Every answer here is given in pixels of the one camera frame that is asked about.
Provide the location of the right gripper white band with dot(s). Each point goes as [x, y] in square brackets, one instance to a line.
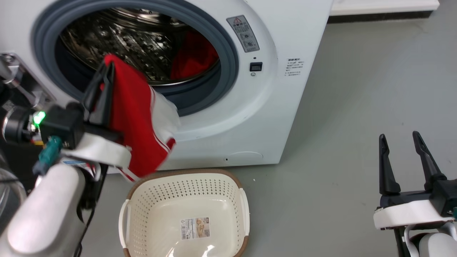
[407, 214]

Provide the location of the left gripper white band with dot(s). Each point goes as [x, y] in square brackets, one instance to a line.
[100, 151]

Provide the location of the red and white garment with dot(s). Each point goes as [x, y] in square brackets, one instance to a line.
[132, 117]

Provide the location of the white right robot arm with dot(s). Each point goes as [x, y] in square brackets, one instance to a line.
[435, 244]

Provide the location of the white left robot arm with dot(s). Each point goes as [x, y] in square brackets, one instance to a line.
[46, 214]

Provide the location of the white front-load washing machine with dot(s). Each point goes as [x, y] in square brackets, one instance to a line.
[292, 117]

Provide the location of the cream perforated laundry basket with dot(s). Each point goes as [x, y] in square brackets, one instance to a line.
[185, 200]

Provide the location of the stainless steel washer drum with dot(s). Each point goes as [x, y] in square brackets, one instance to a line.
[135, 39]

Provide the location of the red garment in drum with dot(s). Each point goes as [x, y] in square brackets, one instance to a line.
[194, 57]

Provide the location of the grey rubber door gasket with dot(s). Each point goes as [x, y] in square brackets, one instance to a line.
[228, 53]

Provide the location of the printed text label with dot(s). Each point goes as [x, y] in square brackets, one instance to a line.
[294, 67]

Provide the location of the grey warning sticker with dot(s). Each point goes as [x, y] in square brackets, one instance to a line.
[243, 34]

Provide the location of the black door latch socket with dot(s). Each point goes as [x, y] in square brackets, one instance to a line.
[256, 66]

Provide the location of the product label sticker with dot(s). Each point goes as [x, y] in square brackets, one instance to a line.
[195, 228]

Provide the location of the white ledge with dark base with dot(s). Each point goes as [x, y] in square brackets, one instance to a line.
[382, 9]

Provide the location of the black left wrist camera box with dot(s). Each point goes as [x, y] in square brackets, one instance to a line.
[62, 123]

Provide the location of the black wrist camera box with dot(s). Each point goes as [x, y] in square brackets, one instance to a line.
[446, 196]
[62, 123]

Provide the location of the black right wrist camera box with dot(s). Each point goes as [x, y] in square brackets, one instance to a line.
[446, 196]

